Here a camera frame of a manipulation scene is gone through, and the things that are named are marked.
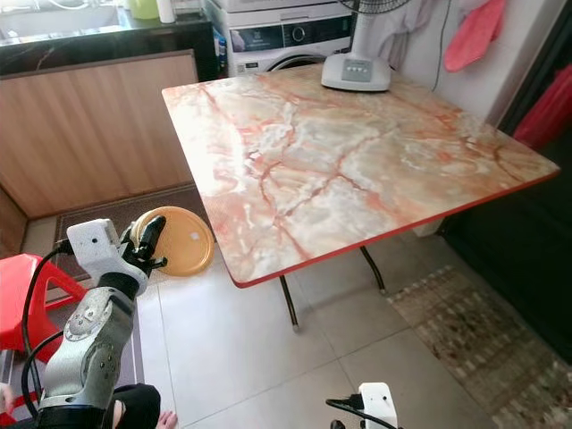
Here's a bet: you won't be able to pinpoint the orange round plastic lid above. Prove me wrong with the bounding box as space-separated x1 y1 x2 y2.
134 206 215 278

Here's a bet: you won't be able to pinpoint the brown door mat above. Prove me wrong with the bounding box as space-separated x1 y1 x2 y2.
54 183 199 269

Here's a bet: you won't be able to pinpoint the red plastic stool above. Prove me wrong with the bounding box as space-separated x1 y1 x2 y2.
0 254 86 428

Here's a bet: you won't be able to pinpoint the wooden kitchen cabinet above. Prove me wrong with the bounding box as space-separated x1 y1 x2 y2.
0 49 199 260

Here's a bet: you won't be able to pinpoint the person's leg black trousers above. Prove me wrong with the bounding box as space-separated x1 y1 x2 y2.
103 383 181 429

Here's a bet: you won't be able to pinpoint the black kitchen counter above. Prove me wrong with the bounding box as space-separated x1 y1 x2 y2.
0 0 220 77

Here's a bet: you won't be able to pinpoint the marble pattern folding table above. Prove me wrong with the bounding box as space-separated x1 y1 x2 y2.
163 61 562 333

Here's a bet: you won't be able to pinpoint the white bottle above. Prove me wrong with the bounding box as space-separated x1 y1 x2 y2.
156 0 177 25

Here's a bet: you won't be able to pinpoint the green plastic cup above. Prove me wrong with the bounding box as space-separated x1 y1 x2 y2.
127 0 160 21

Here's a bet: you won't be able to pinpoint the white washing machine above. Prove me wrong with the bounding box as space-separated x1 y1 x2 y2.
204 0 358 78

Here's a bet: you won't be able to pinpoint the white standing fan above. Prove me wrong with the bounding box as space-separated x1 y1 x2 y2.
321 0 412 94

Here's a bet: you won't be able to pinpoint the beige patterned rug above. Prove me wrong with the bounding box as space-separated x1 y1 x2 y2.
389 265 572 429

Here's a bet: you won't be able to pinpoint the pink hanging cloth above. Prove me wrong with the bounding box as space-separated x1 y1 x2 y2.
443 0 509 73

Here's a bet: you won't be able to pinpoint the red cloth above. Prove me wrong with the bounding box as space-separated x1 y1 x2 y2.
511 64 572 151

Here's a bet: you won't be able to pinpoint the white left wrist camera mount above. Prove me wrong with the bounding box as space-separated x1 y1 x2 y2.
66 218 144 285

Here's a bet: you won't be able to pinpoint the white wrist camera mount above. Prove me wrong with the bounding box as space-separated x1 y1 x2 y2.
66 218 144 285
357 382 400 429

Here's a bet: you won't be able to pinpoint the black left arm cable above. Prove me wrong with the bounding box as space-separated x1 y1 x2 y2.
19 238 72 419

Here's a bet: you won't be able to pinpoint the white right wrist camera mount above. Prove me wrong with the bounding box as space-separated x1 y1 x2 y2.
357 382 400 429

